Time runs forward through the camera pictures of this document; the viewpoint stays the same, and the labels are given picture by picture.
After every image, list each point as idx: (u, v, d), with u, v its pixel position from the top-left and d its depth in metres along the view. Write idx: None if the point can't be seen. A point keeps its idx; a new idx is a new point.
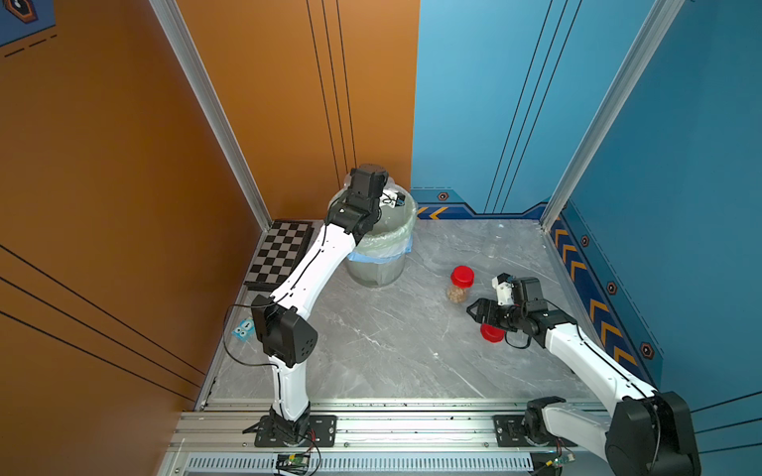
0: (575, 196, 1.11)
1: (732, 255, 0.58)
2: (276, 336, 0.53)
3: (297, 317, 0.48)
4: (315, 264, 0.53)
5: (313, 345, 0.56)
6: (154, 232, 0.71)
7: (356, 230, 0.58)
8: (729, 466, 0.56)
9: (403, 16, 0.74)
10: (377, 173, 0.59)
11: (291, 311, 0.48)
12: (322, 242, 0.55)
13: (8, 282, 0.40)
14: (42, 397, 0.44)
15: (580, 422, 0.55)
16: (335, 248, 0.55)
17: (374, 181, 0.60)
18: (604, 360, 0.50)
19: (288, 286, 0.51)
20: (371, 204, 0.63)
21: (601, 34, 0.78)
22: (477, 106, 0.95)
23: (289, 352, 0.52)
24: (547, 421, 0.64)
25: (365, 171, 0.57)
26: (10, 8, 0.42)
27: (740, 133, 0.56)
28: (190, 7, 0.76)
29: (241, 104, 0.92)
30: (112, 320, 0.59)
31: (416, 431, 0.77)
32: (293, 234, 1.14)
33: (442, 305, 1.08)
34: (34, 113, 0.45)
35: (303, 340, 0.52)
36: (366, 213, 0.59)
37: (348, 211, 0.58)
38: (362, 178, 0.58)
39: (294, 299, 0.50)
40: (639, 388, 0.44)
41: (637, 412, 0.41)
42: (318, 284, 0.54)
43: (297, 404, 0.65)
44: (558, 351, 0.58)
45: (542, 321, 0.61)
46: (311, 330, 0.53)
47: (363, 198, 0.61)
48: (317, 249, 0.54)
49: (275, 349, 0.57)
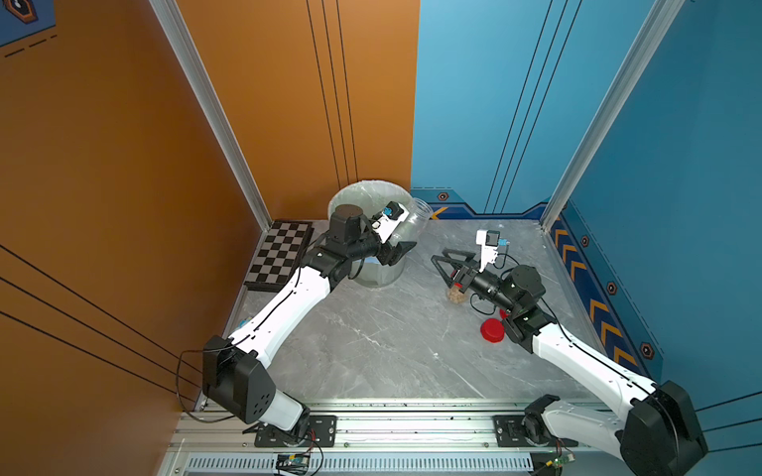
0: (575, 196, 1.11)
1: (731, 256, 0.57)
2: (225, 389, 0.45)
3: (255, 364, 0.42)
4: (285, 304, 0.49)
5: (268, 400, 0.49)
6: (153, 231, 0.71)
7: (333, 276, 0.57)
8: (730, 466, 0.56)
9: (403, 15, 0.74)
10: (352, 217, 0.58)
11: (249, 357, 0.42)
12: (296, 282, 0.53)
13: (7, 282, 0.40)
14: (42, 396, 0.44)
15: (587, 428, 0.54)
16: (309, 290, 0.52)
17: (350, 226, 0.59)
18: (596, 358, 0.49)
19: (250, 327, 0.46)
20: (348, 251, 0.60)
21: (601, 34, 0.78)
22: (478, 106, 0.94)
23: (240, 409, 0.44)
24: (550, 425, 0.64)
25: (339, 215, 0.56)
26: (10, 8, 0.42)
27: (741, 133, 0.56)
28: (189, 7, 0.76)
29: (240, 104, 0.92)
30: (113, 321, 0.60)
31: (416, 431, 0.77)
32: (293, 234, 1.14)
33: (442, 305, 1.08)
34: (33, 112, 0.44)
35: (257, 396, 0.45)
36: (343, 258, 0.58)
37: (325, 256, 0.57)
38: (336, 224, 0.57)
39: (255, 344, 0.44)
40: (640, 385, 0.44)
41: (651, 416, 0.40)
42: (285, 325, 0.49)
43: (289, 414, 0.63)
44: (548, 356, 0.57)
45: (528, 328, 0.59)
46: (267, 384, 0.46)
47: (339, 242, 0.59)
48: (288, 291, 0.51)
49: (225, 404, 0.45)
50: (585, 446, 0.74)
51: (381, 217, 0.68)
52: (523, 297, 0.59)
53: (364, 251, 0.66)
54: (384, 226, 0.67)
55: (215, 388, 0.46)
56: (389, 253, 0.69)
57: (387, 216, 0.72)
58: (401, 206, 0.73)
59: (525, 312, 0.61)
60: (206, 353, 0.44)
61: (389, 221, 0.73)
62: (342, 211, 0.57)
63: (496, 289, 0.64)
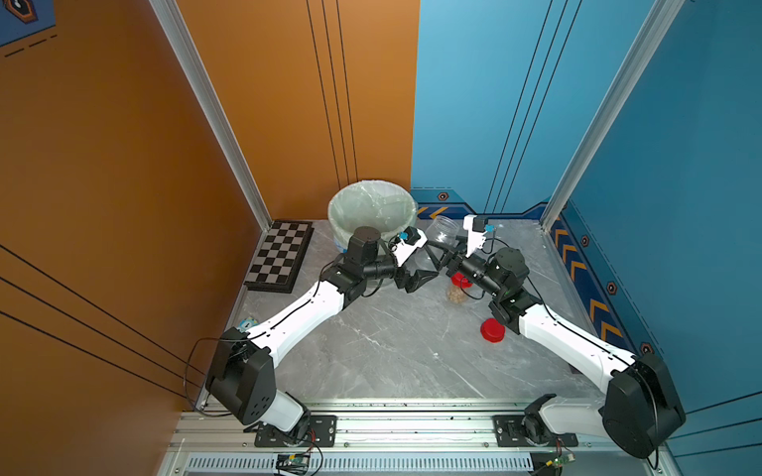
0: (575, 196, 1.11)
1: (730, 255, 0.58)
2: (230, 383, 0.46)
3: (266, 360, 0.43)
4: (301, 311, 0.52)
5: (265, 405, 0.48)
6: (154, 229, 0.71)
7: (347, 296, 0.60)
8: (731, 466, 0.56)
9: (404, 14, 0.74)
10: (370, 240, 0.60)
11: (260, 353, 0.44)
12: (314, 293, 0.56)
13: (8, 282, 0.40)
14: (43, 396, 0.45)
15: (575, 408, 0.56)
16: (325, 301, 0.55)
17: (366, 250, 0.62)
18: (579, 335, 0.51)
19: (267, 325, 0.48)
20: (364, 272, 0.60)
21: (602, 31, 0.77)
22: (477, 106, 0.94)
23: (239, 406, 0.44)
24: (548, 422, 0.64)
25: (357, 237, 0.59)
26: (10, 9, 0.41)
27: (743, 133, 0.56)
28: (189, 8, 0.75)
29: (240, 104, 0.92)
30: (113, 320, 0.59)
31: (416, 431, 0.77)
32: (293, 234, 1.14)
33: (442, 305, 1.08)
34: (31, 112, 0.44)
35: (258, 396, 0.45)
36: (358, 279, 0.61)
37: (343, 275, 0.61)
38: (354, 246, 0.60)
39: (269, 341, 0.46)
40: (620, 357, 0.45)
41: (630, 384, 0.41)
42: (298, 331, 0.51)
43: (291, 416, 0.64)
44: (534, 335, 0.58)
45: (514, 308, 0.60)
46: (269, 386, 0.47)
47: (355, 263, 0.62)
48: (306, 298, 0.54)
49: (225, 401, 0.45)
50: (585, 445, 0.74)
51: (397, 240, 0.70)
52: (508, 279, 0.61)
53: (381, 273, 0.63)
54: (400, 250, 0.68)
55: (220, 381, 0.46)
56: (405, 278, 0.69)
57: (403, 239, 0.70)
58: (419, 231, 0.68)
59: (512, 295, 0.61)
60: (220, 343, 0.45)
61: (406, 246, 0.69)
62: (360, 234, 0.60)
63: (482, 273, 0.66)
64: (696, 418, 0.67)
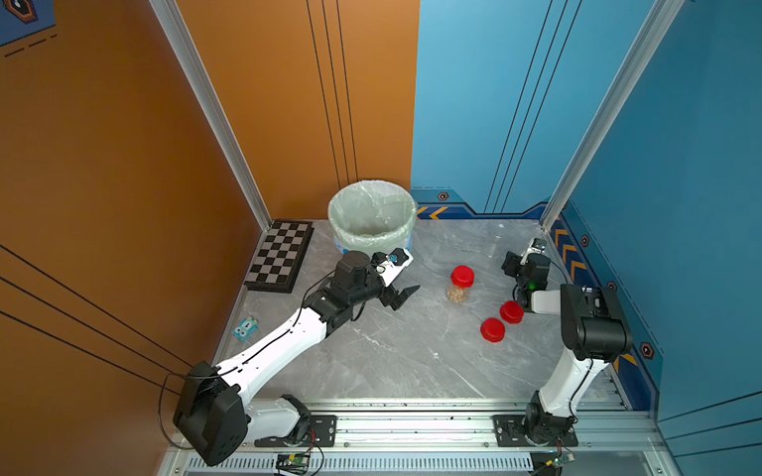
0: (575, 196, 1.11)
1: (730, 256, 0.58)
2: (196, 420, 0.44)
3: (234, 400, 0.41)
4: (278, 343, 0.49)
5: (235, 442, 0.46)
6: (154, 228, 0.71)
7: (331, 321, 0.57)
8: (732, 466, 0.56)
9: (403, 14, 0.74)
10: (359, 266, 0.58)
11: (230, 391, 0.41)
12: (294, 321, 0.53)
13: (7, 282, 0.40)
14: (44, 396, 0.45)
15: (562, 365, 0.61)
16: (306, 332, 0.53)
17: (355, 277, 0.60)
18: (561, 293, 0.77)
19: (240, 359, 0.46)
20: (351, 297, 0.63)
21: (602, 31, 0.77)
22: (477, 106, 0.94)
23: (205, 446, 0.42)
24: (542, 398, 0.67)
25: (345, 263, 0.57)
26: (10, 8, 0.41)
27: (743, 133, 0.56)
28: (189, 7, 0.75)
29: (241, 104, 0.92)
30: (113, 321, 0.60)
31: (416, 431, 0.77)
32: (293, 234, 1.14)
33: (442, 305, 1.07)
34: (29, 112, 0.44)
35: (225, 436, 0.43)
36: (344, 305, 0.59)
37: (327, 300, 0.58)
38: (341, 272, 0.57)
39: (240, 377, 0.44)
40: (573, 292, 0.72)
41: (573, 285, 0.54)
42: (275, 365, 0.49)
43: (284, 422, 0.62)
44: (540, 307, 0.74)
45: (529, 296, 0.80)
46: (239, 425, 0.45)
47: (342, 289, 0.60)
48: (284, 329, 0.51)
49: (191, 437, 0.43)
50: (585, 445, 0.74)
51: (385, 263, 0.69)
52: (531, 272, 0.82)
53: (365, 296, 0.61)
54: (387, 272, 0.68)
55: (188, 417, 0.44)
56: (392, 296, 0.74)
57: (391, 262, 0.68)
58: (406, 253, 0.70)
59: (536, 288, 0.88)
60: (190, 378, 0.43)
61: (394, 268, 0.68)
62: (349, 259, 0.58)
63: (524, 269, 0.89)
64: (696, 419, 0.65)
